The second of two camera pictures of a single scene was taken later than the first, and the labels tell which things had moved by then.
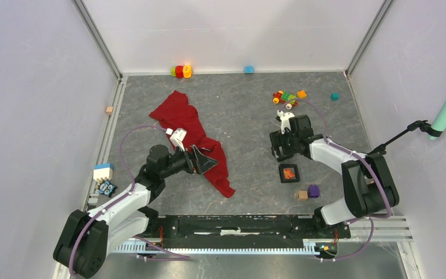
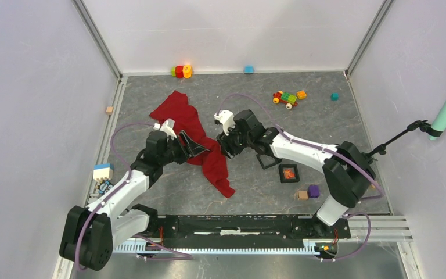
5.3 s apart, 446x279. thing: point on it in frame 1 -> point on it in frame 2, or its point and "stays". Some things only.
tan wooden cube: x=302 y=195 stays
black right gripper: x=276 y=138 -> x=225 y=141
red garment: x=176 y=113 stays
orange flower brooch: x=288 y=174 stays
